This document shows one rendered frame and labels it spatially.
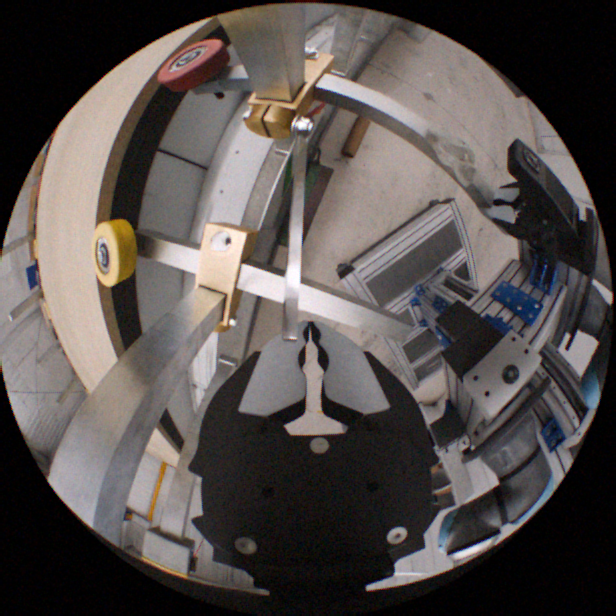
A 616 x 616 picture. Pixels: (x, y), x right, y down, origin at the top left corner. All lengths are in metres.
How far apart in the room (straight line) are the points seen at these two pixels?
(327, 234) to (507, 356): 0.96
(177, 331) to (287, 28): 0.22
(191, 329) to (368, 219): 1.04
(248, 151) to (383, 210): 0.86
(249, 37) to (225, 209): 0.38
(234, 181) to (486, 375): 0.61
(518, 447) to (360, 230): 1.11
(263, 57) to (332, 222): 0.96
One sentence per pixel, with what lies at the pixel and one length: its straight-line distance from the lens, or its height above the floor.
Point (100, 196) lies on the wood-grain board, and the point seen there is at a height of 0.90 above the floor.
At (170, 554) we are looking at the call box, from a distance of 0.38.
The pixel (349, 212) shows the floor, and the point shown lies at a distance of 1.06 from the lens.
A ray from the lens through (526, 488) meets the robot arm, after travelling 0.49.
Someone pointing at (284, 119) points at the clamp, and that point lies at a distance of 0.20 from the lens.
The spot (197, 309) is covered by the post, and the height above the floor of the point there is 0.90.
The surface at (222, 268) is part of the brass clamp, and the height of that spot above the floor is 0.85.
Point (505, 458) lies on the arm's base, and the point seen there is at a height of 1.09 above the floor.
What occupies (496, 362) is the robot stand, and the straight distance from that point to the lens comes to 0.35.
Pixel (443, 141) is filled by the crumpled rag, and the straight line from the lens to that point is 0.25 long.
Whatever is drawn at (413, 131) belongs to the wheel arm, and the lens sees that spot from 0.24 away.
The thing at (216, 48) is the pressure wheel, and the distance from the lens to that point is 0.27.
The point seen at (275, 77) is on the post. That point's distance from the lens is 0.18.
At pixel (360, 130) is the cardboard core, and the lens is 1.16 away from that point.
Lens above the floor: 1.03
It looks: 63 degrees down
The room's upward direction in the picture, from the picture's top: 179 degrees clockwise
